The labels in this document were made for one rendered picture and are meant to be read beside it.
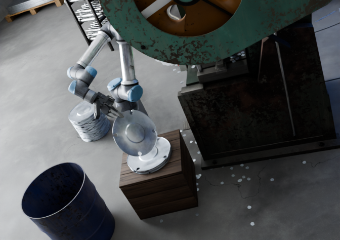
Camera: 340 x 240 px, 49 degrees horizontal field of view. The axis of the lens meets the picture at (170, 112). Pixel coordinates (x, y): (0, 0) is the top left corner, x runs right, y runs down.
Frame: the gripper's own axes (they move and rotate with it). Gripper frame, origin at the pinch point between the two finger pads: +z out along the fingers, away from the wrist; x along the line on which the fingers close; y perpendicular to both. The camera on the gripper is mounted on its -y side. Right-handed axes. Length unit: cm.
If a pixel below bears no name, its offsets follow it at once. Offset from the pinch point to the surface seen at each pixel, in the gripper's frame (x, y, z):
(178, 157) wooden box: 2.3, -2.0, 42.2
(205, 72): -35, 34, 29
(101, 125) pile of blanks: 94, 53, -13
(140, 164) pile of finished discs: 16.0, -11.3, 24.6
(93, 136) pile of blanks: 102, 44, -14
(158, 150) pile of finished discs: 10.2, 0.3, 30.3
